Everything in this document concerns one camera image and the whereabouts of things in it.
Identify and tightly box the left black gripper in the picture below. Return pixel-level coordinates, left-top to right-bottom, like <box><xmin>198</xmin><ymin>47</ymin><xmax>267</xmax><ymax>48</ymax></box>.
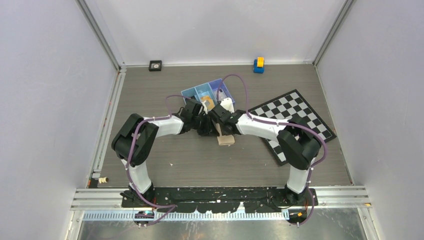
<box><xmin>191</xmin><ymin>112</ymin><xmax>219</xmax><ymax>137</ymax></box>

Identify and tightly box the beige leather card holder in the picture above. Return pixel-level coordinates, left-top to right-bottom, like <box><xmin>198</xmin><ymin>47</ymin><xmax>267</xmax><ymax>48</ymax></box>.
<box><xmin>215</xmin><ymin>123</ymin><xmax>235</xmax><ymax>146</ymax></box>

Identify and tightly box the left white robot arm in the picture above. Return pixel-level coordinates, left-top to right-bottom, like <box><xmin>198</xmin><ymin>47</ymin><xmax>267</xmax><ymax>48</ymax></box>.
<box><xmin>111</xmin><ymin>99</ymin><xmax>219</xmax><ymax>207</ymax></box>

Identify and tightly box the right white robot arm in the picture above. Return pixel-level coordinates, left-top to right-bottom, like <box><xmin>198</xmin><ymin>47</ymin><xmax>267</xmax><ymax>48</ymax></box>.
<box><xmin>207</xmin><ymin>105</ymin><xmax>328</xmax><ymax>205</ymax></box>

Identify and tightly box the orange item in tray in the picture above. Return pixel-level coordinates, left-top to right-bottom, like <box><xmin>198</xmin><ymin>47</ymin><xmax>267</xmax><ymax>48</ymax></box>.
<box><xmin>200</xmin><ymin>95</ymin><xmax>215</xmax><ymax>111</ymax></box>

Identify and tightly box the blue three-compartment organizer tray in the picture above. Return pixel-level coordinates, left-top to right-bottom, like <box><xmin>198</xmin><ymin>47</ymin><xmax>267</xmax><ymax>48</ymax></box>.
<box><xmin>181</xmin><ymin>78</ymin><xmax>235</xmax><ymax>113</ymax></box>

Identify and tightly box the black and white chessboard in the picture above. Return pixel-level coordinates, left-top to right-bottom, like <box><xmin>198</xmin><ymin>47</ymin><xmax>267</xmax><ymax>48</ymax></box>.
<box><xmin>247</xmin><ymin>89</ymin><xmax>337</xmax><ymax>167</ymax></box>

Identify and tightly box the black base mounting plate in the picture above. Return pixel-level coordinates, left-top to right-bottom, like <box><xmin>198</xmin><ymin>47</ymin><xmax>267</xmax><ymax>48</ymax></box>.
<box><xmin>120</xmin><ymin>186</ymin><xmax>319</xmax><ymax>214</ymax></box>

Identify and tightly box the blue and yellow toy block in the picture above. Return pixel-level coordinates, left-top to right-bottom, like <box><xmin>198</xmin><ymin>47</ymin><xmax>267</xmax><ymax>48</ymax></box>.
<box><xmin>253</xmin><ymin>57</ymin><xmax>265</xmax><ymax>74</ymax></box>

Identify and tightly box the small black square box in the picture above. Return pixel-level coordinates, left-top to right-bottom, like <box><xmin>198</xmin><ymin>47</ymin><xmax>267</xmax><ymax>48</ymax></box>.
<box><xmin>148</xmin><ymin>60</ymin><xmax>163</xmax><ymax>72</ymax></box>

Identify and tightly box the small beige spool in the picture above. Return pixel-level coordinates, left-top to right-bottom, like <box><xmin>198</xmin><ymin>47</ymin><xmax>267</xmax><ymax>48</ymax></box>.
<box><xmin>97</xmin><ymin>177</ymin><xmax>109</xmax><ymax>184</ymax></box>

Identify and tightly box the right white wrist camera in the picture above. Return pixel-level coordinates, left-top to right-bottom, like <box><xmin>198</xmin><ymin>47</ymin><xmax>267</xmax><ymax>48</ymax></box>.
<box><xmin>219</xmin><ymin>97</ymin><xmax>235</xmax><ymax>113</ymax></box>

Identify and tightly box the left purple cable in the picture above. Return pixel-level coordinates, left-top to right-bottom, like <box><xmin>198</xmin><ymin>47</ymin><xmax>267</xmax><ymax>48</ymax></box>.
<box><xmin>125</xmin><ymin>95</ymin><xmax>193</xmax><ymax>228</ymax></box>

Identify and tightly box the purple cable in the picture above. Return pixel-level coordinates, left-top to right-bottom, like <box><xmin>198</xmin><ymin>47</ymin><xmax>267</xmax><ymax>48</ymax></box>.
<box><xmin>215</xmin><ymin>73</ymin><xmax>329</xmax><ymax>228</ymax></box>
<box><xmin>125</xmin><ymin>95</ymin><xmax>193</xmax><ymax>228</ymax></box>

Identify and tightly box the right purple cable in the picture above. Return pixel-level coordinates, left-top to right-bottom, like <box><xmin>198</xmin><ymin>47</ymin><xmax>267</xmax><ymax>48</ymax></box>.
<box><xmin>215</xmin><ymin>73</ymin><xmax>329</xmax><ymax>228</ymax></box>

